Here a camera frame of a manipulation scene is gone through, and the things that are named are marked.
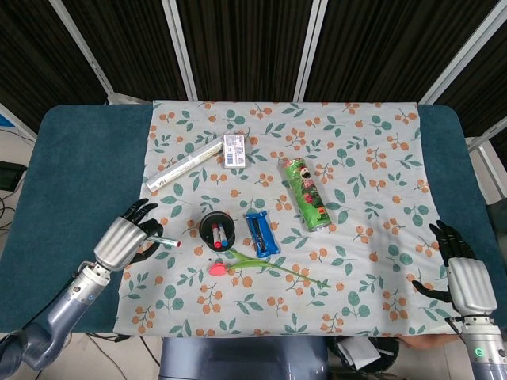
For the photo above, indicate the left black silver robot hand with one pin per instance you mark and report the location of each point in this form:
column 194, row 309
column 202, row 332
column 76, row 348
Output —
column 119, row 242

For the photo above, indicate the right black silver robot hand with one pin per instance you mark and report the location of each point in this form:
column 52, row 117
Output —
column 469, row 281

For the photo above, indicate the teal marker pen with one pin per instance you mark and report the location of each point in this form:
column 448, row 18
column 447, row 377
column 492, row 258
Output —
column 168, row 241

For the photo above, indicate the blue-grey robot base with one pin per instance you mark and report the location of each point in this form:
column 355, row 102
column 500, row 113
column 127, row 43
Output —
column 241, row 358

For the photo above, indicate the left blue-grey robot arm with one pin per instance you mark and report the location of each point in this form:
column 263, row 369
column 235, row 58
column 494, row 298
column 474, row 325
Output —
column 59, row 312

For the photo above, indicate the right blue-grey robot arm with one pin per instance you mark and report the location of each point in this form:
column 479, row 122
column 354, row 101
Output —
column 483, row 348

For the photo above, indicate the black round pen holder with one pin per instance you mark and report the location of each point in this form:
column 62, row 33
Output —
column 208, row 235

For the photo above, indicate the red whiteboard marker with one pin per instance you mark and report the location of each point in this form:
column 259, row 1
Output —
column 216, row 236

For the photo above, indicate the blue whiteboard marker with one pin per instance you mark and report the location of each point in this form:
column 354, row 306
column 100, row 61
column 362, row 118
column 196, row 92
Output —
column 223, row 237

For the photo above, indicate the teal table cover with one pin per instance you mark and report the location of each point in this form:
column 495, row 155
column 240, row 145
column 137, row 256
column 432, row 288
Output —
column 87, row 158

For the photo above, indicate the long white cardboard box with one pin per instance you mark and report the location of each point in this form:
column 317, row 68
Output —
column 184, row 164

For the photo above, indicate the black device on floor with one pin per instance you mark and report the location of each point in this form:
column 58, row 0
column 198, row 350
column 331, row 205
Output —
column 10, row 176

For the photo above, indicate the black trash bin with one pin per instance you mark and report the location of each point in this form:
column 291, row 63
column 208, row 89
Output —
column 366, row 356

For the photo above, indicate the pink artificial tulip flower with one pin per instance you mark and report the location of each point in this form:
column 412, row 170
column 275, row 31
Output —
column 253, row 264

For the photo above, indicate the blue plastic snack package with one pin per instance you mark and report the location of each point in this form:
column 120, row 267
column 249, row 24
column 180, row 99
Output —
column 262, row 233

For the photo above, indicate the small white barcode box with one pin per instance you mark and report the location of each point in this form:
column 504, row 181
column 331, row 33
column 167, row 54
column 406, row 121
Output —
column 234, row 151

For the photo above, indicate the floral printed tablecloth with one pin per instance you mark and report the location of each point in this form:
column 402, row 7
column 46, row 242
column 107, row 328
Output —
column 356, row 166

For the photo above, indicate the green chips can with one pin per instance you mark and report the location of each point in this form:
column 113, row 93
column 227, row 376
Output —
column 307, row 194

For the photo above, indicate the dark partition panel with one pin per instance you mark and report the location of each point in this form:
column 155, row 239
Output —
column 126, row 43
column 245, row 43
column 388, row 43
column 35, row 51
column 483, row 75

